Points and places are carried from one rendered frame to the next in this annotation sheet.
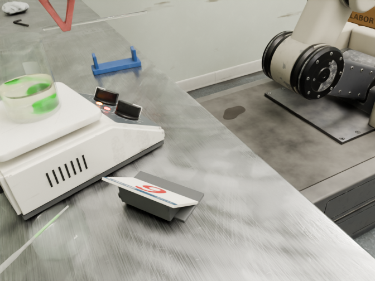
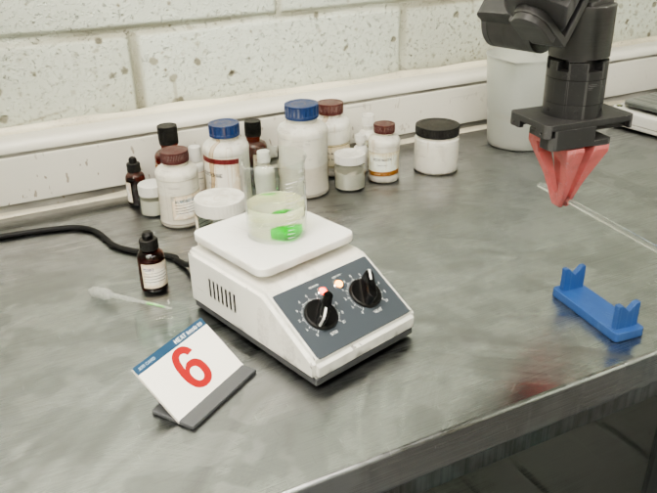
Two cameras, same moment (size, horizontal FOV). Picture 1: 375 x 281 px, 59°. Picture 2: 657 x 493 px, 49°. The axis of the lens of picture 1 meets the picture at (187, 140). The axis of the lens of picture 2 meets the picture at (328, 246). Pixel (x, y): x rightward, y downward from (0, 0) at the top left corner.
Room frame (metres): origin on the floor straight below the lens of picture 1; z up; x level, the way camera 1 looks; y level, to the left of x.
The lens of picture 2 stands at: (0.37, -0.48, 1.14)
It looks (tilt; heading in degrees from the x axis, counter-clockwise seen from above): 26 degrees down; 88
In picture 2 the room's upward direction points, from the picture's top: 1 degrees counter-clockwise
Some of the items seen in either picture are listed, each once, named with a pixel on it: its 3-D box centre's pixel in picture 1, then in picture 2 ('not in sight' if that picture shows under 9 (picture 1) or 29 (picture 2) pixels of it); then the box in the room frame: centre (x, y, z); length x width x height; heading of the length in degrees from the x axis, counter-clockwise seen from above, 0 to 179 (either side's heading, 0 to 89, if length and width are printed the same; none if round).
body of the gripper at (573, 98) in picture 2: not in sight; (573, 93); (0.63, 0.21, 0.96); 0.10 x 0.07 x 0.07; 18
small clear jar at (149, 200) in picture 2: not in sight; (153, 198); (0.16, 0.44, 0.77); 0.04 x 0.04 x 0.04
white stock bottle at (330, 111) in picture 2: not in sight; (330, 137); (0.41, 0.58, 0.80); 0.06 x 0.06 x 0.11
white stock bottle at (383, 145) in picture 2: not in sight; (383, 151); (0.48, 0.54, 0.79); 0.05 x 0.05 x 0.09
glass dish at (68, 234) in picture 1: (60, 232); (163, 323); (0.22, 0.13, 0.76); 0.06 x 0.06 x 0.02
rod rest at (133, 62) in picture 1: (115, 59); (597, 299); (0.66, 0.14, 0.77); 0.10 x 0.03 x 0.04; 108
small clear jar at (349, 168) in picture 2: not in sight; (349, 169); (0.43, 0.51, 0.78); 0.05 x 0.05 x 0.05
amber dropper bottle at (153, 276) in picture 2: not in sight; (151, 258); (0.19, 0.23, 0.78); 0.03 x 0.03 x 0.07
